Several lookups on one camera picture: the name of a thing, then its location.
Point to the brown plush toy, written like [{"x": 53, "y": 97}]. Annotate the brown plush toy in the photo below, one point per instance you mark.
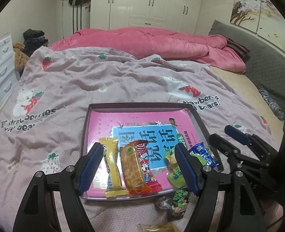
[{"x": 20, "y": 56}]

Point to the yellow snack bar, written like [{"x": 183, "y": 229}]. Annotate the yellow snack bar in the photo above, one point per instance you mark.
[{"x": 112, "y": 164}]

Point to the grey quilted headboard cushion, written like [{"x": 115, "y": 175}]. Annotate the grey quilted headboard cushion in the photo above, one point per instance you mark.
[{"x": 265, "y": 60}]

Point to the strawberry print blanket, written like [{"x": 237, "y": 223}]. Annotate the strawberry print blanket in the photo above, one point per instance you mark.
[{"x": 84, "y": 77}]

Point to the orange cracker packet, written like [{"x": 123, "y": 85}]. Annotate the orange cracker packet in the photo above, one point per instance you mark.
[{"x": 130, "y": 169}]

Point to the pile of dark clothes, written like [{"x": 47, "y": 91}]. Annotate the pile of dark clothes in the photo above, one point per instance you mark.
[{"x": 35, "y": 38}]

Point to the green cartoon snack packet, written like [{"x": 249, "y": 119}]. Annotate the green cartoon snack packet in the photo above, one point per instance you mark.
[{"x": 178, "y": 205}]

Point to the light green snack packet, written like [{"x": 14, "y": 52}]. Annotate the light green snack packet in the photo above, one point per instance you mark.
[{"x": 175, "y": 177}]

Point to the blue patterned cloth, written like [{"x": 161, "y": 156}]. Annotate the blue patterned cloth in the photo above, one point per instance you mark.
[{"x": 270, "y": 102}]

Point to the pink picture book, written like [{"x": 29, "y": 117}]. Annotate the pink picture book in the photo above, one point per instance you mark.
[{"x": 103, "y": 120}]

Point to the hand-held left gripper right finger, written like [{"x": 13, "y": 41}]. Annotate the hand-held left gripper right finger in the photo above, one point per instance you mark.
[{"x": 185, "y": 169}]

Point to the beige bed sheet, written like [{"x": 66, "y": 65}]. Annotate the beige bed sheet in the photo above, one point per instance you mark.
[{"x": 239, "y": 87}]

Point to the dark striped pillow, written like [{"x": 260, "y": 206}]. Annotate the dark striped pillow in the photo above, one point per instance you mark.
[{"x": 237, "y": 48}]

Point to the yellow-green pastry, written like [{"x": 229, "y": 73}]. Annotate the yellow-green pastry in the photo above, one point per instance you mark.
[{"x": 170, "y": 158}]

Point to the red cartoon cow snack packet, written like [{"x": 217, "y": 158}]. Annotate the red cartoon cow snack packet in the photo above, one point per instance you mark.
[{"x": 147, "y": 171}]

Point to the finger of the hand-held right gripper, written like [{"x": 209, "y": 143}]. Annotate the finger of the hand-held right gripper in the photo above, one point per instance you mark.
[
  {"x": 219, "y": 142},
  {"x": 237, "y": 134}
]

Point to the white wardrobe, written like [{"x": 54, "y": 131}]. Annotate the white wardrobe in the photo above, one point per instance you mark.
[{"x": 144, "y": 2}]

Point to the clear-wrapped tan pastry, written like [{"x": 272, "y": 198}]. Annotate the clear-wrapped tan pastry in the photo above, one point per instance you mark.
[{"x": 157, "y": 228}]

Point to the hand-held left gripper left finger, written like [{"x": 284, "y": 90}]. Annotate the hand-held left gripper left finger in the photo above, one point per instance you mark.
[{"x": 90, "y": 166}]

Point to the white drawer cabinet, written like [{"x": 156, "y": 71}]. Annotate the white drawer cabinet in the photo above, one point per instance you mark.
[{"x": 1, "y": 70}]

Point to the blue snack packet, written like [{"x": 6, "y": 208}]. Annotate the blue snack packet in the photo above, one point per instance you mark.
[{"x": 202, "y": 153}]

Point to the black striped trousers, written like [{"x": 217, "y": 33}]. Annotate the black striped trousers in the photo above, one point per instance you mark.
[{"x": 77, "y": 12}]

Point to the pink quilt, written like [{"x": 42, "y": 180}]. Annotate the pink quilt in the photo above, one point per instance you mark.
[{"x": 132, "y": 41}]

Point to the dark shallow cardboard box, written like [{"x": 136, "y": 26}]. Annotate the dark shallow cardboard box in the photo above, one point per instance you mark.
[{"x": 84, "y": 135}]

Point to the blossom tree wall painting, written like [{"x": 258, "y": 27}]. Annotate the blossom tree wall painting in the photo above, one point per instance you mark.
[{"x": 258, "y": 7}]

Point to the clear wrapped small candy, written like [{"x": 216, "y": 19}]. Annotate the clear wrapped small candy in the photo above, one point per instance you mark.
[{"x": 162, "y": 202}]

